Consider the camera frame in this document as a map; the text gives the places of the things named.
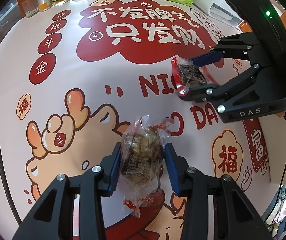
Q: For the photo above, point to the dark meat snack packet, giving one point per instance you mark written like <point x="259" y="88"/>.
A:
<point x="189" y="73"/>

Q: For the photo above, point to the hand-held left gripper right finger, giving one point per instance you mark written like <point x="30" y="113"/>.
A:
<point x="172" y="170"/>

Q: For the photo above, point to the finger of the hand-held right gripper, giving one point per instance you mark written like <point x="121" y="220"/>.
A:
<point x="205" y="58"/>
<point x="203" y="93"/>

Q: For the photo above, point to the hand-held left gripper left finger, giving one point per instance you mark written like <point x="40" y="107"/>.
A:
<point x="115" y="170"/>

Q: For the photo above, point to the white dish steriliser cabinet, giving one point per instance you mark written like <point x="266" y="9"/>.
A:
<point x="223" y="12"/>

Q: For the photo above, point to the brown nut clear packet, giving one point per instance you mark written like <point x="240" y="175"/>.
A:
<point x="143" y="150"/>

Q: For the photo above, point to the pile of clothes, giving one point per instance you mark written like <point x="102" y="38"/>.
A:
<point x="282" y="202"/>

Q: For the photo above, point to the drinking glass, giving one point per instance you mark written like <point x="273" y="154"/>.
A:
<point x="30" y="6"/>

